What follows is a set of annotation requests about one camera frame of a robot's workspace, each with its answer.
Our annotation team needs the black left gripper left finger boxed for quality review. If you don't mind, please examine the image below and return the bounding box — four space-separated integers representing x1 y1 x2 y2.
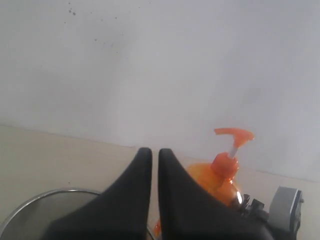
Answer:
47 147 153 240

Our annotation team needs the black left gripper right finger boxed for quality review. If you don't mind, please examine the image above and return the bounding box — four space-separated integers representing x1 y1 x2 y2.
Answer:
158 148 273 240

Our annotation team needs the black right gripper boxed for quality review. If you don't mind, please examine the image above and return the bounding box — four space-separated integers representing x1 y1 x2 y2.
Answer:
239 194 304 240

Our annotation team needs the orange pump soap bottle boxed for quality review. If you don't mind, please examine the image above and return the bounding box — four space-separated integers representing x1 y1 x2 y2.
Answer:
154 127 254 236

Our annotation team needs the large steel mesh bowl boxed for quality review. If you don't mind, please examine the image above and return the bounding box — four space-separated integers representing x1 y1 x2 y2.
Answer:
0 187 102 240

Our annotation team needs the silver wrist camera on right gripper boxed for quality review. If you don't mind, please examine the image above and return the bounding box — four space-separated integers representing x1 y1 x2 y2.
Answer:
268 186 304 231

